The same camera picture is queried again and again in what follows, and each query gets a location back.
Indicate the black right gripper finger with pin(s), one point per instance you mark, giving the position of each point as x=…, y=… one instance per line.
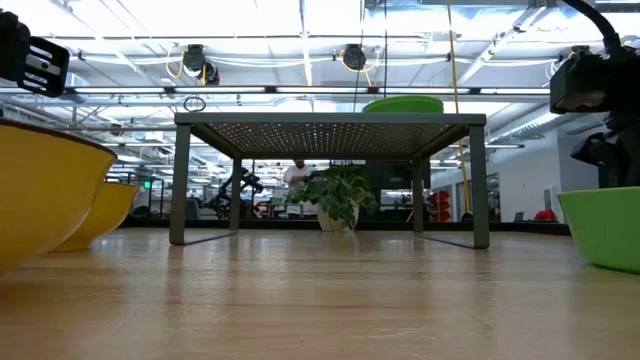
x=595, y=150
x=627, y=170

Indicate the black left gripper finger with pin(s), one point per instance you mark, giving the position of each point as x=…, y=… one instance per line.
x=15, y=50

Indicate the yellow blue-patterned bowl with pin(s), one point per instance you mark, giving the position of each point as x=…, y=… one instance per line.
x=112, y=210
x=45, y=200

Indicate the black background robot arm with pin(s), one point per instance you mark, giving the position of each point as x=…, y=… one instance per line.
x=247, y=182

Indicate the red background object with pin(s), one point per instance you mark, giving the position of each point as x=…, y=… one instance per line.
x=545, y=216

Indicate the red storage bins stack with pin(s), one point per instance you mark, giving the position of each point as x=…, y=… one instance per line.
x=440, y=205

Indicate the green potted plant white pot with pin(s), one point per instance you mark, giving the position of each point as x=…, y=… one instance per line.
x=335, y=195

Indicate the grey perforated metal riser shelf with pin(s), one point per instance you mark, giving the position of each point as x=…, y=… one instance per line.
x=325, y=119

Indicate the person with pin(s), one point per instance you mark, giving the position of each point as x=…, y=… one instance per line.
x=295, y=175

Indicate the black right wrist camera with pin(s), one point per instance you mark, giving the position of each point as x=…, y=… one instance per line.
x=575, y=75

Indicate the black aluminium rig frame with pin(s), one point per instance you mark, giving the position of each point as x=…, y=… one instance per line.
x=390, y=226

